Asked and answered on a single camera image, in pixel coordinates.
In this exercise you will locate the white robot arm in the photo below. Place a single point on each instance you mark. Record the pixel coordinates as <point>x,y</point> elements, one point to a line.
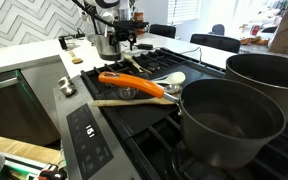
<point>122,11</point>

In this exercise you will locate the steel stove knob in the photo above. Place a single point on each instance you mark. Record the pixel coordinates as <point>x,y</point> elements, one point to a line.
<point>67,86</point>

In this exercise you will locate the light wooden cooking stick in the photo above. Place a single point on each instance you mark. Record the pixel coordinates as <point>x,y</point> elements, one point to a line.
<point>134,63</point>

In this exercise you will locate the orange jar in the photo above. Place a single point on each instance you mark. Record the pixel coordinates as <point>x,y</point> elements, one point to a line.
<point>139,16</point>

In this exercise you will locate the flat wooden spatula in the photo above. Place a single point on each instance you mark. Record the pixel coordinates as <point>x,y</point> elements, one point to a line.
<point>130,102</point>

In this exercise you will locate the large dark stock pot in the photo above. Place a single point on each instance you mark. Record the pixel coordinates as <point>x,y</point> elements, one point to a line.
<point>267,83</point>

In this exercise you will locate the food on dining table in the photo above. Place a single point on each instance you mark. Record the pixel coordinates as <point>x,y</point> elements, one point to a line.
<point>254,40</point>

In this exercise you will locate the wide black dining chair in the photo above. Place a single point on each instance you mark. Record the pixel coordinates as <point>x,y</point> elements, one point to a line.
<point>215,42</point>

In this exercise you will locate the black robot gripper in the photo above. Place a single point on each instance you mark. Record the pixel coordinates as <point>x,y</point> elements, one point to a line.
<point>130,25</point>

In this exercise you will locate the red can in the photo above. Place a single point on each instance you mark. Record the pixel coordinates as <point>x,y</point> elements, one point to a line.
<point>255,30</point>

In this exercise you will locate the white window blinds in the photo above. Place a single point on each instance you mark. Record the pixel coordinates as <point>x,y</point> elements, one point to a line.
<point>183,10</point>

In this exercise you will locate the white plastic spoon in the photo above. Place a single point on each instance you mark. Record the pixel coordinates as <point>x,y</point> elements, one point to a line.
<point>174,78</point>

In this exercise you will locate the grey chair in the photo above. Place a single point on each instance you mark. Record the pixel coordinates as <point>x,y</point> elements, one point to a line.
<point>218,29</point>

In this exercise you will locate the black gas stove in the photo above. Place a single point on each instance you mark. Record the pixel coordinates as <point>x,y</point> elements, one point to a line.
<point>94,146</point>

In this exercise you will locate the red and black tool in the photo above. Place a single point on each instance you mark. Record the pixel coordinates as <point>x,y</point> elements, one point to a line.
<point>50,173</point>

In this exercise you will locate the small steel measuring spoon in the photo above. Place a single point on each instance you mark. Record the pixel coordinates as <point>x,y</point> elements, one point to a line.
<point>173,89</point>

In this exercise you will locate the small black countertop device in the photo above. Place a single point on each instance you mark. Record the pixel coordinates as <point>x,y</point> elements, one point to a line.
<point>63,42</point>

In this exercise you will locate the steel utensil holder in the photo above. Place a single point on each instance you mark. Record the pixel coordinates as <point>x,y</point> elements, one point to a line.
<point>106,48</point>

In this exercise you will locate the small wooden brush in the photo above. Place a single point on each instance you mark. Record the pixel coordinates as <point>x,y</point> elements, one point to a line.
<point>76,60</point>

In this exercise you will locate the steel measuring cup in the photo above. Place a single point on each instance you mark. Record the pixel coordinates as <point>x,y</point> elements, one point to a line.
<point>127,93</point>

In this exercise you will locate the steel dishwasher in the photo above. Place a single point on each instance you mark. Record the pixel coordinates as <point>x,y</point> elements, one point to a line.
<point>14,110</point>

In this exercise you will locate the black power adapter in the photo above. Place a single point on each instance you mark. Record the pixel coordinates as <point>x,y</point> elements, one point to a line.
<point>145,46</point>

